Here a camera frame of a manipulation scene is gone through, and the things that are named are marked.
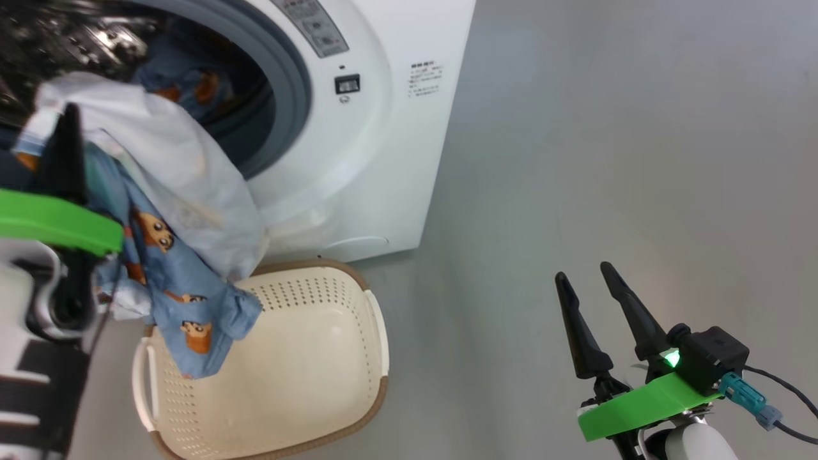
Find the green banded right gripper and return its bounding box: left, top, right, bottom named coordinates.
left=555, top=261, right=726, bottom=460

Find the white washing machine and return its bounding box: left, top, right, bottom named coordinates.
left=0, top=0, right=477, bottom=264

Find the round white drain filter cover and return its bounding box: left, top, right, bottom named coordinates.
left=325, top=235, right=390, bottom=255

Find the pale blue white garment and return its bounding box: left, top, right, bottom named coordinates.
left=13, top=70, right=268, bottom=320

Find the teal cable connector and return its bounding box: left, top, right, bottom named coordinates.
left=719, top=372, right=783, bottom=430

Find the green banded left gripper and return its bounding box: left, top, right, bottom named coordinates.
left=0, top=102, right=125, bottom=257

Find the cream plastic laundry basket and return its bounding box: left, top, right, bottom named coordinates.
left=131, top=259, right=390, bottom=460

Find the grey warning label sticker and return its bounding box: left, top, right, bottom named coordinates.
left=272, top=0, right=350, bottom=58

